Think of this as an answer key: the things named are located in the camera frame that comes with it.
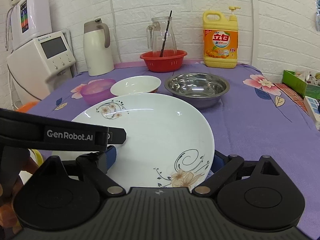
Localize white floral deep plate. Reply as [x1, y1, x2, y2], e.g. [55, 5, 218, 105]
[74, 93, 215, 190]

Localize purple plastic bowl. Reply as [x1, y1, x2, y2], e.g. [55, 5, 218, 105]
[80, 79, 116, 106]

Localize stainless steel bowl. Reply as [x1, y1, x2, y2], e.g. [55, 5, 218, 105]
[164, 73, 230, 109]

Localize white ceramic bowl red pattern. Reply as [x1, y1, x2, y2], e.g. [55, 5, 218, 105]
[110, 75, 161, 96]

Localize person's left hand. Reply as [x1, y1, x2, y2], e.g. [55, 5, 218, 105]
[1, 157, 39, 239]

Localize orange plastic basin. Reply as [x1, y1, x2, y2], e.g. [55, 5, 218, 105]
[16, 101, 39, 113]

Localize purple floral tablecloth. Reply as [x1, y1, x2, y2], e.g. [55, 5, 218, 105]
[29, 63, 319, 239]

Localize white water dispenser with screen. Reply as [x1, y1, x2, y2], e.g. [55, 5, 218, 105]
[7, 29, 76, 105]

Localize plaid cloth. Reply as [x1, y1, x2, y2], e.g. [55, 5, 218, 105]
[275, 83, 308, 114]

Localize white blue patterned box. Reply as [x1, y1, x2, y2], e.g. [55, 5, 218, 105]
[303, 96, 320, 130]

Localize green box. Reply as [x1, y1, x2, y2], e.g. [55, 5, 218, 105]
[282, 70, 320, 100]

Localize white thermos jug grey lid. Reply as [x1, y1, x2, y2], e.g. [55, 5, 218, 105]
[83, 18, 114, 76]

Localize white water purifier unit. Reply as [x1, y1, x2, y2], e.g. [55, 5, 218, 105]
[10, 0, 52, 50]

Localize red plastic colander basket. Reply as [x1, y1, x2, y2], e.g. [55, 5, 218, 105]
[140, 50, 187, 73]

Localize yellow dish soap jug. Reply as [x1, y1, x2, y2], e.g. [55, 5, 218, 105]
[202, 6, 240, 69]

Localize black stirring stick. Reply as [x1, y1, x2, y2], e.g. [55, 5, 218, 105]
[159, 10, 172, 57]

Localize clear glass pitcher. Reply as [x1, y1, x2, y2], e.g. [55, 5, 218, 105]
[146, 16, 177, 53]

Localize white pipe on wall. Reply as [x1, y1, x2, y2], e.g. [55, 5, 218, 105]
[247, 0, 256, 66]

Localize blue paper wall decorations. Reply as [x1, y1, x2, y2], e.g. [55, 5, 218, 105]
[315, 0, 320, 32]

